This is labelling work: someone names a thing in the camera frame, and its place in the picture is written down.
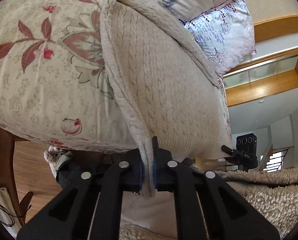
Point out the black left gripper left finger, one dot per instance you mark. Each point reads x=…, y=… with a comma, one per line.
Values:
x=89, y=205

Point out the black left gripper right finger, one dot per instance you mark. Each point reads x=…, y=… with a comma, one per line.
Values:
x=206, y=206

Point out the cream cable-knit sweater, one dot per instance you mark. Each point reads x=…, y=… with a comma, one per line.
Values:
x=163, y=84

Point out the stair railing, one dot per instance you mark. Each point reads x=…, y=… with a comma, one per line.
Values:
x=274, y=159

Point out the cream fleece sleeve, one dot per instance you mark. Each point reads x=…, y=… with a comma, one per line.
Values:
x=274, y=195

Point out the wooden chair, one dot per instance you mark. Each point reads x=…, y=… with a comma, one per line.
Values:
x=7, y=179

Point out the white purple tree-print pillow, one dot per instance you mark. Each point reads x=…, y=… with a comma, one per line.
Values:
x=226, y=35

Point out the floral bed sheet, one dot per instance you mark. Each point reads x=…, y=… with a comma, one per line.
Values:
x=54, y=88

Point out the wooden wall shelf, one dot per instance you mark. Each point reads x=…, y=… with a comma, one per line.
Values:
x=275, y=67

